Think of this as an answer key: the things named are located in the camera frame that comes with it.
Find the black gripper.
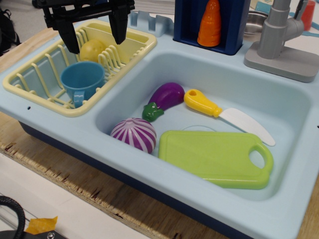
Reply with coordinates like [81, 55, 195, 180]
[32, 0, 135, 54]

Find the light blue plate holder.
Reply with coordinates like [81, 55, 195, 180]
[128, 11, 174, 37]

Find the dark blue utensil holder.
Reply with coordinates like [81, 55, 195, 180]
[173, 0, 250, 55]

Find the purple striped toy onion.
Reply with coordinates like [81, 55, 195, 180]
[110, 118, 157, 153]

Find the light blue toy sink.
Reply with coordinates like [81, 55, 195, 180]
[0, 12, 319, 239]

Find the purple toy eggplant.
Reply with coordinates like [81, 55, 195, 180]
[142, 82, 185, 122]

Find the wooden board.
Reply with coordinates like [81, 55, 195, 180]
[0, 35, 319, 239]

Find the black cable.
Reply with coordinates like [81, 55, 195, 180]
[0, 195, 26, 239]

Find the orange toy carrot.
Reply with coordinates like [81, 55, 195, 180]
[197, 0, 221, 47]

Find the blue plastic cup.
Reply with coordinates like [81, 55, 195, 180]
[60, 61, 105, 108]

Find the yellow handled toy knife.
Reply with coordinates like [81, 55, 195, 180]
[184, 89, 276, 146]

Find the green toy cutting board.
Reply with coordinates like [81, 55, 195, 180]
[159, 130, 274, 190]

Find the steel bowl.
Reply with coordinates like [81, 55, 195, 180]
[244, 11, 268, 35]

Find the red cup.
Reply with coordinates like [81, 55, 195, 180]
[301, 0, 316, 31]

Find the black bag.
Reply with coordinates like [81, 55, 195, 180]
[0, 9, 21, 56]

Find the grey toy faucet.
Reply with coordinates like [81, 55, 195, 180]
[244, 0, 319, 83]

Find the yellow dish drying rack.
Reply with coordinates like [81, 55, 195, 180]
[2, 20, 157, 117]

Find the yellow tape piece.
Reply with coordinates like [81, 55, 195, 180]
[25, 216, 58, 235]

